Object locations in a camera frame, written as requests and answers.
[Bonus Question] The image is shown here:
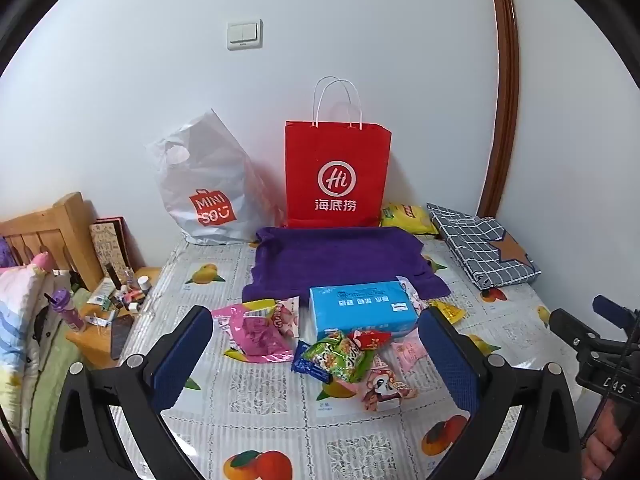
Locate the cluster of small cosmetic bottles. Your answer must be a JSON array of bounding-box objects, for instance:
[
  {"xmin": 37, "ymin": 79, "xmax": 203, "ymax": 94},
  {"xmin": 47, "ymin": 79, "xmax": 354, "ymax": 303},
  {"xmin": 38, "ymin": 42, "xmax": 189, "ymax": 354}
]
[{"xmin": 87, "ymin": 260, "xmax": 153, "ymax": 328}]

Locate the wooden nightstand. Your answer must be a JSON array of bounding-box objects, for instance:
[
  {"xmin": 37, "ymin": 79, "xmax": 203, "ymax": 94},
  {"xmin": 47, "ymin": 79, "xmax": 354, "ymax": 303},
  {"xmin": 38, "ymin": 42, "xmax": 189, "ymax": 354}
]
[{"xmin": 65, "ymin": 266, "xmax": 163, "ymax": 376}]

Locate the fruit print table cover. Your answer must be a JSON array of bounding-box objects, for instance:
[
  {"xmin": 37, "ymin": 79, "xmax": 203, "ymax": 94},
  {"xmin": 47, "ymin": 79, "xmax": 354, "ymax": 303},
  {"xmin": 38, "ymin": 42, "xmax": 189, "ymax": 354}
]
[{"xmin": 107, "ymin": 232, "xmax": 601, "ymax": 480}]

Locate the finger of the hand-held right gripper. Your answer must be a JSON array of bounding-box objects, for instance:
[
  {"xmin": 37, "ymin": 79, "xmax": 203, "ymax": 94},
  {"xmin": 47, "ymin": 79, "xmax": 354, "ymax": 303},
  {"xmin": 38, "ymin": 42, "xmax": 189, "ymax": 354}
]
[
  {"xmin": 549, "ymin": 308, "xmax": 608, "ymax": 356},
  {"xmin": 593, "ymin": 295, "xmax": 640, "ymax": 333}
]

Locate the wooden headboard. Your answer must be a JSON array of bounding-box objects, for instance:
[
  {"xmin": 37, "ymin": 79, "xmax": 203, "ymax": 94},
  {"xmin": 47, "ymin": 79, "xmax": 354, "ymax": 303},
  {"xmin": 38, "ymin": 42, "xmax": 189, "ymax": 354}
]
[{"xmin": 0, "ymin": 191, "xmax": 103, "ymax": 291}]

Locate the pink peach snack packet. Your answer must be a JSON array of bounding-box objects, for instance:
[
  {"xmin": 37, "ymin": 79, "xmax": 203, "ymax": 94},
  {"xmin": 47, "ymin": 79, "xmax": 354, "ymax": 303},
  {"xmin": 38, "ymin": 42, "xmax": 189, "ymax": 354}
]
[{"xmin": 391, "ymin": 337, "xmax": 428, "ymax": 373}]

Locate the pink strawberry print packet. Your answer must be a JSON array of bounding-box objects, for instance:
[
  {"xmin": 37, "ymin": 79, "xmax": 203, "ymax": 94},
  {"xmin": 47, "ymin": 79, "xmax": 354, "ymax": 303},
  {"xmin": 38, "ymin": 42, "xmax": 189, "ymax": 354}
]
[{"xmin": 270, "ymin": 296, "xmax": 301, "ymax": 338}]

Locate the blue snack packet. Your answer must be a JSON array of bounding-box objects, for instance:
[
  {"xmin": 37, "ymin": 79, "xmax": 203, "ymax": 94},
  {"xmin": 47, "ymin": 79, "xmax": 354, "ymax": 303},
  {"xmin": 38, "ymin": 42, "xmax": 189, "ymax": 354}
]
[{"xmin": 291, "ymin": 340, "xmax": 333, "ymax": 378}]

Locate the patterned flat box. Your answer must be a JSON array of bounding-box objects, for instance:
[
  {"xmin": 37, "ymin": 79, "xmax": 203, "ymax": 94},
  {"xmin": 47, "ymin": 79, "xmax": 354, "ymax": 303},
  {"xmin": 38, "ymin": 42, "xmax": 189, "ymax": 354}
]
[{"xmin": 89, "ymin": 216, "xmax": 133, "ymax": 281}]

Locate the long cartoon figure packet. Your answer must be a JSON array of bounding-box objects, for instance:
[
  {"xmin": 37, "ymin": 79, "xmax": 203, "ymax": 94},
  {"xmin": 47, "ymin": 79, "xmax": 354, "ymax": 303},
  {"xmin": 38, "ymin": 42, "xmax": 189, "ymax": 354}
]
[{"xmin": 395, "ymin": 276, "xmax": 430, "ymax": 316}]

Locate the green snack packet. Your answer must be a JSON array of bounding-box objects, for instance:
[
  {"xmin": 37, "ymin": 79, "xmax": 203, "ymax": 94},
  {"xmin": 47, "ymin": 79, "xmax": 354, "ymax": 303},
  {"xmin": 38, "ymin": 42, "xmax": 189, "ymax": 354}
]
[{"xmin": 301, "ymin": 330, "xmax": 376, "ymax": 383}]

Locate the yellow chips bag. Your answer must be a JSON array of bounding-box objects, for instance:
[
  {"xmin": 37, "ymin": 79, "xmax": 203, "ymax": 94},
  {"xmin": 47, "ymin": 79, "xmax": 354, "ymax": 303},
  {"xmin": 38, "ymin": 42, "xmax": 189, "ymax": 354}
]
[{"xmin": 381, "ymin": 202, "xmax": 440, "ymax": 236}]

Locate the panda print snack bag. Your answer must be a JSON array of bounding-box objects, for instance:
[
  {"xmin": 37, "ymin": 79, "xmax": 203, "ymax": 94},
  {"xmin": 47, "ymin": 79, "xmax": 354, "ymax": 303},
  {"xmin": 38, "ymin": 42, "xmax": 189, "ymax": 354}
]
[{"xmin": 359, "ymin": 355, "xmax": 418, "ymax": 413}]

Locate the green bedding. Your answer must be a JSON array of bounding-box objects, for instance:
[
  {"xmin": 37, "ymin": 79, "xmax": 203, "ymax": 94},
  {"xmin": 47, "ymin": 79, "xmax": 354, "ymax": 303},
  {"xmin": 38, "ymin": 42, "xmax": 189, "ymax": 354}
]
[{"xmin": 27, "ymin": 285, "xmax": 83, "ymax": 480}]

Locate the red snack packet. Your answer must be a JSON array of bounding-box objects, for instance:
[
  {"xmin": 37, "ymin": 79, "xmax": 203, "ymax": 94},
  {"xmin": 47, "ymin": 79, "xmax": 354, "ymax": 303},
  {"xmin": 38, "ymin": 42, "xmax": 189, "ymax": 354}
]
[{"xmin": 347, "ymin": 329, "xmax": 393, "ymax": 351}]

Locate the purple plush toy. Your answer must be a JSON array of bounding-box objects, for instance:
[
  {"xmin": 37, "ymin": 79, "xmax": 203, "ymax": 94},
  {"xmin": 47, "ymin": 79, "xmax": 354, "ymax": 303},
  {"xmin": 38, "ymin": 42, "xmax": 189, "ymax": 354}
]
[{"xmin": 0, "ymin": 237, "xmax": 21, "ymax": 268}]

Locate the purple towel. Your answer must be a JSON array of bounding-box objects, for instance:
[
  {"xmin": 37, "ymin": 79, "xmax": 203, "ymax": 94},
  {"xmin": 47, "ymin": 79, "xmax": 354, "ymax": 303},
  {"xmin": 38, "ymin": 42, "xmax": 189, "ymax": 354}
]
[{"xmin": 242, "ymin": 226, "xmax": 450, "ymax": 306}]

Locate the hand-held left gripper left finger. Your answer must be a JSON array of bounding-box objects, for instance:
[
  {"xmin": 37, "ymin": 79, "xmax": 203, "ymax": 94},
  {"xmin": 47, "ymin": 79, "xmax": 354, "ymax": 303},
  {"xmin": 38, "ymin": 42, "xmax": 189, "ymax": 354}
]
[{"xmin": 47, "ymin": 305, "xmax": 216, "ymax": 480}]

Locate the yellow triangular snack packet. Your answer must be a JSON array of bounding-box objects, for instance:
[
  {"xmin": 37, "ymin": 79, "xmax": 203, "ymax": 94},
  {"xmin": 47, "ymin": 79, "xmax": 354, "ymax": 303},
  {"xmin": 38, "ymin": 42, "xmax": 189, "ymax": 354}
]
[{"xmin": 429, "ymin": 300, "xmax": 467, "ymax": 323}]

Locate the blue tissue pack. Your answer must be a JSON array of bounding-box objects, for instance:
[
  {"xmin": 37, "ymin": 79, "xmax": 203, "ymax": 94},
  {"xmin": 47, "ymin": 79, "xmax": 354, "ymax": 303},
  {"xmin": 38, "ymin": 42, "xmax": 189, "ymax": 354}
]
[{"xmin": 308, "ymin": 280, "xmax": 420, "ymax": 343}]

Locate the white light switch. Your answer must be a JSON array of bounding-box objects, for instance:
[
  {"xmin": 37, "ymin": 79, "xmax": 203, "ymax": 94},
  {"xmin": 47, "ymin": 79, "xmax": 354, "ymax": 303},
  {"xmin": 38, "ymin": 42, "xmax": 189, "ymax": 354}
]
[{"xmin": 227, "ymin": 19, "xmax": 263, "ymax": 51}]

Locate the colourful pillow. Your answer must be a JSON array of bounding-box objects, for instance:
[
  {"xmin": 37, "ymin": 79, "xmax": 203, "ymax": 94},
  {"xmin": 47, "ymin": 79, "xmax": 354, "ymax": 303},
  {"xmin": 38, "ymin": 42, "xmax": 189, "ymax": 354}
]
[{"xmin": 0, "ymin": 252, "xmax": 51, "ymax": 441}]

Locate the white plastic shopping bag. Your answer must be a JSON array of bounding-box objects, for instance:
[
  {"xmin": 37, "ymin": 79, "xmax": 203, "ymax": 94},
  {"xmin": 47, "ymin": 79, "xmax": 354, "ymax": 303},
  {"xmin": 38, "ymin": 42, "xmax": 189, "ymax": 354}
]
[{"xmin": 146, "ymin": 109, "xmax": 286, "ymax": 246}]

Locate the purple bottle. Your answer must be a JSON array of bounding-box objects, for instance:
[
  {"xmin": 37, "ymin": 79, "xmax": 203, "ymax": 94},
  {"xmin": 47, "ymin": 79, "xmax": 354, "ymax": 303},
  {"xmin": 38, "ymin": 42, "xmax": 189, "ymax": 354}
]
[{"xmin": 44, "ymin": 287, "xmax": 87, "ymax": 333}]

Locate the person's right hand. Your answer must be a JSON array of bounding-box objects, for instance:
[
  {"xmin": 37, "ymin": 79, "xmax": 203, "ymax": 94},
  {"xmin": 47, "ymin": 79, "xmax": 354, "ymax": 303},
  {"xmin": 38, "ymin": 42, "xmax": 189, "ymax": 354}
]
[{"xmin": 582, "ymin": 410, "xmax": 640, "ymax": 480}]

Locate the brown wooden door frame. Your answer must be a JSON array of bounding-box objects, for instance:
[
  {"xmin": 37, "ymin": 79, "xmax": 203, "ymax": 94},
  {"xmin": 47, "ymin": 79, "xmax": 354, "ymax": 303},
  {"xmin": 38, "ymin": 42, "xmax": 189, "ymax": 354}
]
[{"xmin": 484, "ymin": 0, "xmax": 521, "ymax": 206}]

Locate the grey checked folded cloth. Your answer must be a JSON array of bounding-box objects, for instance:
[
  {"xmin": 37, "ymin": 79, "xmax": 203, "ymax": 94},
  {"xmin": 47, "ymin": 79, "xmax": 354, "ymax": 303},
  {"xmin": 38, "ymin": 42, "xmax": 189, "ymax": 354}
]
[{"xmin": 426, "ymin": 202, "xmax": 542, "ymax": 291}]

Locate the black phone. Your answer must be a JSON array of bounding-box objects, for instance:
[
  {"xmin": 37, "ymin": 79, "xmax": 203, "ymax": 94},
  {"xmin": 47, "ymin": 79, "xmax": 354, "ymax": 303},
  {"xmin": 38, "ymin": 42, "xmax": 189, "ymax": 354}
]
[{"xmin": 110, "ymin": 314, "xmax": 135, "ymax": 361}]

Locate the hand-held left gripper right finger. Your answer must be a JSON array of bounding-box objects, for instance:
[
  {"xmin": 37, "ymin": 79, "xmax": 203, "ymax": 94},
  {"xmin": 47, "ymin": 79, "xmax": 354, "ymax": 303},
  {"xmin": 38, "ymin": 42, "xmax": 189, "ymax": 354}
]
[{"xmin": 417, "ymin": 305, "xmax": 586, "ymax": 480}]

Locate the magenta candy packet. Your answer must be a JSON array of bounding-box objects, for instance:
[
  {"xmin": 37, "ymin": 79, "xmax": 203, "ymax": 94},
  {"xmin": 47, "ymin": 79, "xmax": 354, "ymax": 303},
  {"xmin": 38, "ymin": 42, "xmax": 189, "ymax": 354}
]
[{"xmin": 211, "ymin": 299, "xmax": 296, "ymax": 363}]

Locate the red paper bag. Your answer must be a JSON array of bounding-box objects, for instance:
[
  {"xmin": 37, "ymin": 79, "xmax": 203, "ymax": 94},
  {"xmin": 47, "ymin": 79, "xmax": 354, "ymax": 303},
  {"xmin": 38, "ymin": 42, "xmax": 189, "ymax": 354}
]
[{"xmin": 285, "ymin": 76, "xmax": 392, "ymax": 228}]

